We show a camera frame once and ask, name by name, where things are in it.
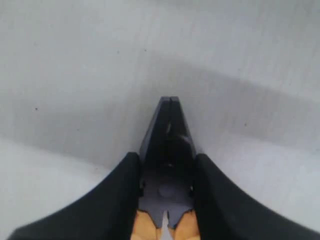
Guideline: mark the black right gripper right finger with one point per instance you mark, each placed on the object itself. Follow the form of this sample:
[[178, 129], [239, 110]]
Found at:
[[225, 212]]

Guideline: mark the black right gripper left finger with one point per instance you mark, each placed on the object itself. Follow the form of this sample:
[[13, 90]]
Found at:
[[107, 212]]

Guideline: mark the orange black pliers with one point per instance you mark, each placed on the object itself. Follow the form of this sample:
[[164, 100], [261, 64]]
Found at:
[[167, 156]]

